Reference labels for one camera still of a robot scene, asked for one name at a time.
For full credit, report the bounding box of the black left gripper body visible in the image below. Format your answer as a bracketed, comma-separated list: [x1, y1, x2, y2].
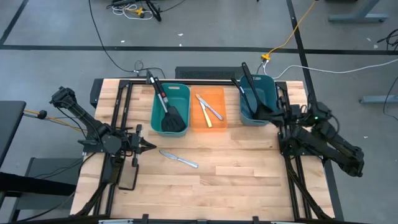
[121, 124, 143, 167]

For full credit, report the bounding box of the black stand leg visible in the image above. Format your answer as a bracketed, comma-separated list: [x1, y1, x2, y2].
[144, 0, 162, 22]

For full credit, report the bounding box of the black aluminium rig frame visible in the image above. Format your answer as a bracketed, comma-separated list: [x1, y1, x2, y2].
[70, 78, 336, 222]

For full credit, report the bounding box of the white cable bundle yellow plug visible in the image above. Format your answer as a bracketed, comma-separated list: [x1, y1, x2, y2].
[111, 3, 154, 21]

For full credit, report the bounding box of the black floor cable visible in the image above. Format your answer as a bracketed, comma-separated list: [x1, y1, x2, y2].
[88, 0, 166, 79]

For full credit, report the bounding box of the green plastic bin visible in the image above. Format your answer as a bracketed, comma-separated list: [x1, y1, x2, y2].
[150, 83, 191, 138]

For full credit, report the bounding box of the yellow cord with black ball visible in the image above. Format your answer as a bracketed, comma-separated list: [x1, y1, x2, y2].
[23, 108, 88, 133]

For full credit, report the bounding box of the black computer case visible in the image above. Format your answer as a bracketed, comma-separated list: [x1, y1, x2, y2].
[174, 65, 246, 80]

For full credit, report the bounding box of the steel box grater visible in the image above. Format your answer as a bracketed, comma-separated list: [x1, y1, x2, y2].
[108, 157, 140, 191]

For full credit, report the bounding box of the silver butter knife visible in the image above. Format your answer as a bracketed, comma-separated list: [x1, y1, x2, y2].
[195, 93, 224, 121]
[159, 149, 199, 169]

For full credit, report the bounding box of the white floor cable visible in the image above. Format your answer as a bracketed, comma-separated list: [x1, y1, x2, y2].
[262, 57, 398, 80]

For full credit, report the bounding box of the black desk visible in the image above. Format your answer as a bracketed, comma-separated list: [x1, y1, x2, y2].
[0, 100, 27, 167]

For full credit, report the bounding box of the black plastic ladle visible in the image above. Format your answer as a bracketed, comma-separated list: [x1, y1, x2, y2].
[241, 62, 275, 121]

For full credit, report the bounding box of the black spatula steel handle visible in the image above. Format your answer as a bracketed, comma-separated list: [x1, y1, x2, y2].
[146, 70, 187, 133]

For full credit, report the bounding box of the black flat panel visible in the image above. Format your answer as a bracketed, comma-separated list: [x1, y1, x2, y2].
[0, 172, 78, 197]

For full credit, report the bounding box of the black controller box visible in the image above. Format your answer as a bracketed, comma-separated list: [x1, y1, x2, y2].
[89, 78, 104, 109]

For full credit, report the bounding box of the black cable tangle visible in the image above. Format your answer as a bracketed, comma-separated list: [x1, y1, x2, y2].
[376, 28, 398, 50]

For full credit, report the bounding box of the dark blue plastic bin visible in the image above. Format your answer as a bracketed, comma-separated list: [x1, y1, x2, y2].
[239, 74, 278, 127]

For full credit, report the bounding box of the yellowish table knife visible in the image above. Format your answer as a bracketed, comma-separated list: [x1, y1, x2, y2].
[200, 100, 213, 129]

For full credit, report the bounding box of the black ladle with white mark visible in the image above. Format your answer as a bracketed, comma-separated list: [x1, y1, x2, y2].
[230, 77, 254, 118]

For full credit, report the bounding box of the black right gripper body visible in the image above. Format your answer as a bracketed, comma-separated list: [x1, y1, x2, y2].
[281, 95, 302, 127]

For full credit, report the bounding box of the grey desk foot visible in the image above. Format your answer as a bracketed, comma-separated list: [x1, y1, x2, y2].
[328, 0, 389, 23]
[359, 94, 398, 105]

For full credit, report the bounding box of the yellow extension cable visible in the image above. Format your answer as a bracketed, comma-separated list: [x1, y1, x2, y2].
[260, 0, 318, 61]

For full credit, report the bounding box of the orange translucent plastic bin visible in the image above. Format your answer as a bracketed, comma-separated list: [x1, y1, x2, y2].
[190, 86, 228, 133]

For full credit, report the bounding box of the black spatula red-marked handle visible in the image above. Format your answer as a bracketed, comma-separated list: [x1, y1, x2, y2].
[154, 76, 184, 131]

